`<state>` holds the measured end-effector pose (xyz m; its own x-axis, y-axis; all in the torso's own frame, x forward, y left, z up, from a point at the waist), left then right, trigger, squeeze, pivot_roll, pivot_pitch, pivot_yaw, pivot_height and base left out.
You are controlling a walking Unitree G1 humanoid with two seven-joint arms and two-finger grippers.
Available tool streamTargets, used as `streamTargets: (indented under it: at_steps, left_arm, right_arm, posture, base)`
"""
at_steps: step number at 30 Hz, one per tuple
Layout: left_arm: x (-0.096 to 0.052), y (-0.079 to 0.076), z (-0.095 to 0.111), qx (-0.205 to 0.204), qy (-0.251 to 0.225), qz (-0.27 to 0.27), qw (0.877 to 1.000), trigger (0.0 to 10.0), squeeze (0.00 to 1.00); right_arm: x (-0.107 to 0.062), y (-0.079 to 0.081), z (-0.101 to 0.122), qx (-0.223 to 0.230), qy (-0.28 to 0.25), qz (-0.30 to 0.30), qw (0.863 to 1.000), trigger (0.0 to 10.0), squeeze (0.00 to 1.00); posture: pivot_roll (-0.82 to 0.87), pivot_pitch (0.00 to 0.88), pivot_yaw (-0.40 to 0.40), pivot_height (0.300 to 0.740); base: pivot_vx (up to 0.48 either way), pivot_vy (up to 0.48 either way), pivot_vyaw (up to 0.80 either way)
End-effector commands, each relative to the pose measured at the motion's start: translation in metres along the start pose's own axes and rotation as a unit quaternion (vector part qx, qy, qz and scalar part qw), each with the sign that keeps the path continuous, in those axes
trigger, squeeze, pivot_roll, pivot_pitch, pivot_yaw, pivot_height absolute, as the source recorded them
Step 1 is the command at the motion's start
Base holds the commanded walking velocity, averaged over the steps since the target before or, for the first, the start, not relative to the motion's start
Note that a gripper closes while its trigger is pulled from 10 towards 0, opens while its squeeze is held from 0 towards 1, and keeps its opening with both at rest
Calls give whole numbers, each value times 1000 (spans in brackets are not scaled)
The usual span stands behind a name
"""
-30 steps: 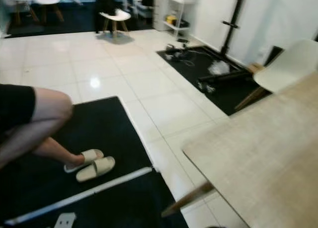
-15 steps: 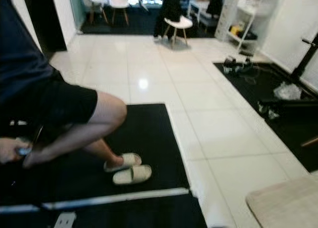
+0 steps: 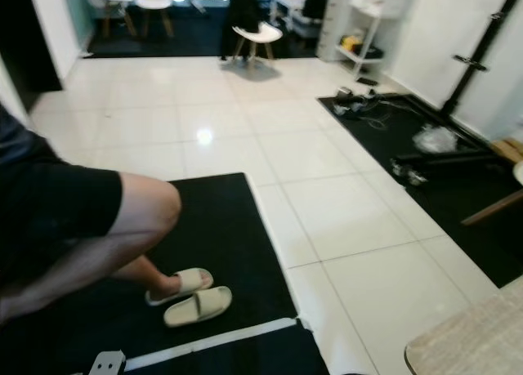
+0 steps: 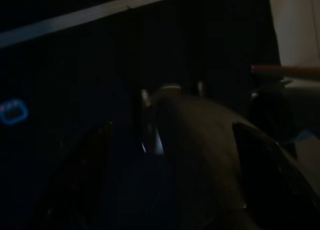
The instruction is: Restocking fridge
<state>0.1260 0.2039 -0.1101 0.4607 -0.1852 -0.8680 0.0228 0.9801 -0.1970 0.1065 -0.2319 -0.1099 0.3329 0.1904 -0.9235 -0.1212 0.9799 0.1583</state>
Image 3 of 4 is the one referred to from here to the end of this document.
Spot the person in black shorts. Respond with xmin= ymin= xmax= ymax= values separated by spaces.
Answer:
xmin=0 ymin=104 xmax=183 ymax=325

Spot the beige slipper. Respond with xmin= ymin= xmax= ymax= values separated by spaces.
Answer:
xmin=163 ymin=287 xmax=233 ymax=328
xmin=145 ymin=268 xmax=214 ymax=306

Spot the white tape strip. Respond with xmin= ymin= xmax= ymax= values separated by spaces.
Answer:
xmin=123 ymin=316 xmax=313 ymax=373

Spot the tall black object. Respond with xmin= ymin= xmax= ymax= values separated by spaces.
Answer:
xmin=221 ymin=0 xmax=264 ymax=59

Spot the yellow item on shelf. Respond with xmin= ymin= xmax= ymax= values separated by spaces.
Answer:
xmin=340 ymin=33 xmax=365 ymax=54

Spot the white shelf unit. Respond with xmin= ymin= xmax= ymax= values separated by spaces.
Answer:
xmin=317 ymin=0 xmax=416 ymax=78

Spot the clear plastic bag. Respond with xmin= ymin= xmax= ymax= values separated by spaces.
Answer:
xmin=413 ymin=124 xmax=457 ymax=154

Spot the black stand base bar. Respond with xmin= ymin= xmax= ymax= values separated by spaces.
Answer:
xmin=390 ymin=149 xmax=501 ymax=186

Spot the light wooden table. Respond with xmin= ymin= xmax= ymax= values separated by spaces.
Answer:
xmin=404 ymin=287 xmax=523 ymax=375

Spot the wooden chair leg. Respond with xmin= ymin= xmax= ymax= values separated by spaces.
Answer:
xmin=461 ymin=189 xmax=523 ymax=227

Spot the black stand pole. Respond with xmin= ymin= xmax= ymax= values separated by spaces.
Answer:
xmin=440 ymin=0 xmax=523 ymax=116

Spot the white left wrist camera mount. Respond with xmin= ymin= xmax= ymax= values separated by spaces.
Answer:
xmin=87 ymin=350 xmax=127 ymax=375

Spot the black device with cables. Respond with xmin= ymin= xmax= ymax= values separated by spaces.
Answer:
xmin=333 ymin=87 xmax=383 ymax=118

